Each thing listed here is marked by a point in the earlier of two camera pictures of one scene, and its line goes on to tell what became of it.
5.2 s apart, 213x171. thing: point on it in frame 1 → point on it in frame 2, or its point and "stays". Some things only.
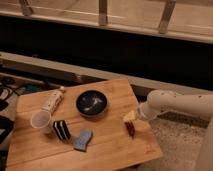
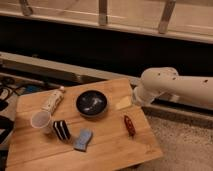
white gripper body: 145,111 → 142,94
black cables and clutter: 10,90 stays
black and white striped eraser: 61,129 stays
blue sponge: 81,143 stays
